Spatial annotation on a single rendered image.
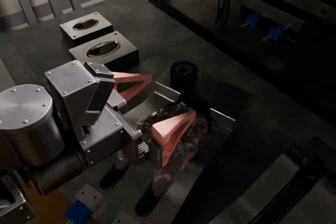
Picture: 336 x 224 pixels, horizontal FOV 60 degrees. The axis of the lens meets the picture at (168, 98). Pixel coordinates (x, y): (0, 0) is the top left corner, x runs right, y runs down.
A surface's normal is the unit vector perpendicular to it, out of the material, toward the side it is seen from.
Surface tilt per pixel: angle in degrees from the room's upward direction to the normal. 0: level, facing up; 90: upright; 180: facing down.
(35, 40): 0
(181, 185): 28
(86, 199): 0
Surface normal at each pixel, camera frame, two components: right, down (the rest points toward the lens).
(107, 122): 0.02, -0.70
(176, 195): -0.26, -0.35
